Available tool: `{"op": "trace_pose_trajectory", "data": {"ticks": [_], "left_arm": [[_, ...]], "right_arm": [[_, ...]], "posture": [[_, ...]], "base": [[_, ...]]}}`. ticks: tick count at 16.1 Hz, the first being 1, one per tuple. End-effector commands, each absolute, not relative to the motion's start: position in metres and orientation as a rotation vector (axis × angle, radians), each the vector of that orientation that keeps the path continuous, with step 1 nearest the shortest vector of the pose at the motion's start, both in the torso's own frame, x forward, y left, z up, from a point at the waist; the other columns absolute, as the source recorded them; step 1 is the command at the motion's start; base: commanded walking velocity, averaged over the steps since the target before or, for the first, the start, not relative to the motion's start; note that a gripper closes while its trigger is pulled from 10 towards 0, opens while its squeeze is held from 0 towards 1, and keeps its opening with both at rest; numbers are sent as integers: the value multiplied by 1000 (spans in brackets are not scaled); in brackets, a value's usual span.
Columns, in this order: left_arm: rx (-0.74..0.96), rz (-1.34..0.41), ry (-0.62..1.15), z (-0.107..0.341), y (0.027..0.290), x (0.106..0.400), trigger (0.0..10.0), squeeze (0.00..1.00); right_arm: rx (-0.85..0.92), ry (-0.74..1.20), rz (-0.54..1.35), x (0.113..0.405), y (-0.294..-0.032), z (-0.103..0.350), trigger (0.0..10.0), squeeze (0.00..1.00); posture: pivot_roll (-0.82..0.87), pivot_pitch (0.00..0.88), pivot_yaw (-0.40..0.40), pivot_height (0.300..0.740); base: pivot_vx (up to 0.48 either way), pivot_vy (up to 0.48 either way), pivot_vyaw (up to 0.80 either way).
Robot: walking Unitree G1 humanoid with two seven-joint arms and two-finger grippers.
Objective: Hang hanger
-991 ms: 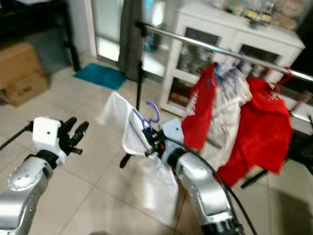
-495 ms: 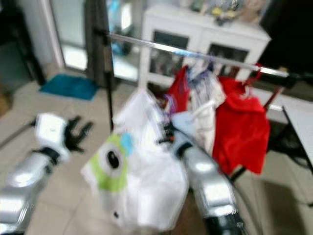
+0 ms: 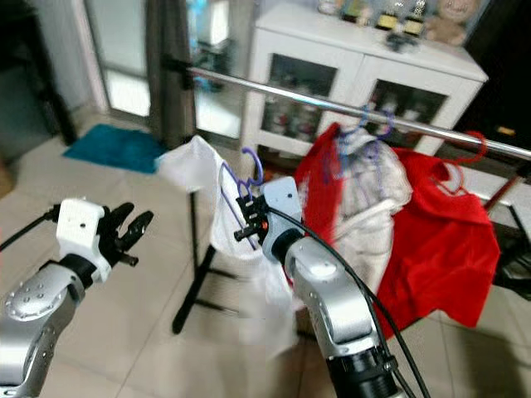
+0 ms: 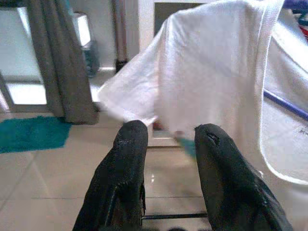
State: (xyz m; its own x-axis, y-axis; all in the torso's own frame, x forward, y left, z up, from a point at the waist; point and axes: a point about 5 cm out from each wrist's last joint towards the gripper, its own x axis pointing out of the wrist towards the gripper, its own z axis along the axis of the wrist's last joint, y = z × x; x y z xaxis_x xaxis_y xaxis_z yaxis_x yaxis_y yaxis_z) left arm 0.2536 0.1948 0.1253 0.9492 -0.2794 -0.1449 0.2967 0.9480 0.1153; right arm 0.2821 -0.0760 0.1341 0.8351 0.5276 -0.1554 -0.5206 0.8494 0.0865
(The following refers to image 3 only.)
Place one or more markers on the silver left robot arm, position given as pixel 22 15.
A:
pixel 41 311

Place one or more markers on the glass sliding door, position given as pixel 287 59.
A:
pixel 124 50

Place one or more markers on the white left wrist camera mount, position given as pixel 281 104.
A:
pixel 81 230

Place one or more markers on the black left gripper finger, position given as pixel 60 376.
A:
pixel 119 222
pixel 138 230

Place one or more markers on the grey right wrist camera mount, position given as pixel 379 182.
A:
pixel 284 203

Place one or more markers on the red plastic hanger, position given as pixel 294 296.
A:
pixel 484 149

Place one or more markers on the white T-shirt with green print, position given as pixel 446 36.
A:
pixel 261 286

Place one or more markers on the white silky garment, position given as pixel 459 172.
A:
pixel 382 215

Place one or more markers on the teal floor mat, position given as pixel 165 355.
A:
pixel 114 149

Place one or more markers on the silver and black garment rack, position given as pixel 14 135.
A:
pixel 265 89

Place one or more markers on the grey curtain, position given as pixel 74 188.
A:
pixel 172 75

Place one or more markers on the red garment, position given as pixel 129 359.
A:
pixel 315 166
pixel 448 249

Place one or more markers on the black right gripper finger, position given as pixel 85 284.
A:
pixel 244 199

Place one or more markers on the brown teddy bear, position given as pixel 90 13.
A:
pixel 455 21

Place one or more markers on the white glass-door cabinet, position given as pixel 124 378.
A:
pixel 357 58

